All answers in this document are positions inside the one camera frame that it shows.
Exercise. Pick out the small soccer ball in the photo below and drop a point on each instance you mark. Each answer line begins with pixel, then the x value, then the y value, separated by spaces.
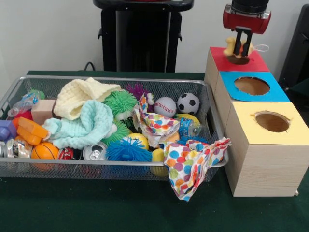
pixel 188 103

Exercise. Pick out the wooden box with three holes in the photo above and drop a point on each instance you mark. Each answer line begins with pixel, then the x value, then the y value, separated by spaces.
pixel 265 169

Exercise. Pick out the green spiky googly-eyed toy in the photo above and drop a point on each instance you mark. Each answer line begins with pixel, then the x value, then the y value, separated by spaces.
pixel 119 101

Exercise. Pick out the yellow plush duck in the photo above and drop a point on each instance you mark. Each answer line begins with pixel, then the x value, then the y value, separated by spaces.
pixel 228 49

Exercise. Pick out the cream muslin cloth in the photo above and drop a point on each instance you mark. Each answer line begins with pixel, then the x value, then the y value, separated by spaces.
pixel 74 96

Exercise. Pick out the orange long studded brick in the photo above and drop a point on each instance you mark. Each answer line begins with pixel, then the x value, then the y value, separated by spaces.
pixel 31 131

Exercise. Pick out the purple spiky googly-eyed toy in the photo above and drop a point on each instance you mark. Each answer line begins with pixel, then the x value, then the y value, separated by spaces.
pixel 135 90

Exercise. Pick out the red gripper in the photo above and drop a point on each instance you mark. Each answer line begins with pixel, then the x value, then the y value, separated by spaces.
pixel 246 20

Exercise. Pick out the blue spiky rubber ball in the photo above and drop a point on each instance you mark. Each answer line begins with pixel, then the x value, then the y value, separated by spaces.
pixel 128 151

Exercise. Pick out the black upright panel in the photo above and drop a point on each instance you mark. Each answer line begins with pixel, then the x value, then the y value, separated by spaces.
pixel 297 48

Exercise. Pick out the white polka dot cloth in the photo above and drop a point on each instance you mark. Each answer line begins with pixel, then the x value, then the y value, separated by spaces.
pixel 186 166

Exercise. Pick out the orange toy basketball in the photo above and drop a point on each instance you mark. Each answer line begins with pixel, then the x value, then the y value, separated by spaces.
pixel 44 151

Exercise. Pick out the dark green tablecloth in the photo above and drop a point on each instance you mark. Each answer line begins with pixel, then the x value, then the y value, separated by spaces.
pixel 301 88
pixel 96 207

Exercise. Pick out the polka dot fabric pouch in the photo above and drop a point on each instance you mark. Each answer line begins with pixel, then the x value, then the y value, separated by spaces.
pixel 157 125

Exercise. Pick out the mint green muslin cloth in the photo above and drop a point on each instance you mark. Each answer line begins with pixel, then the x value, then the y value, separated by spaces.
pixel 91 123

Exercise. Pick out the white baseball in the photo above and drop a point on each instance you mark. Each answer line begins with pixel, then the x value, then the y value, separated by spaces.
pixel 165 107

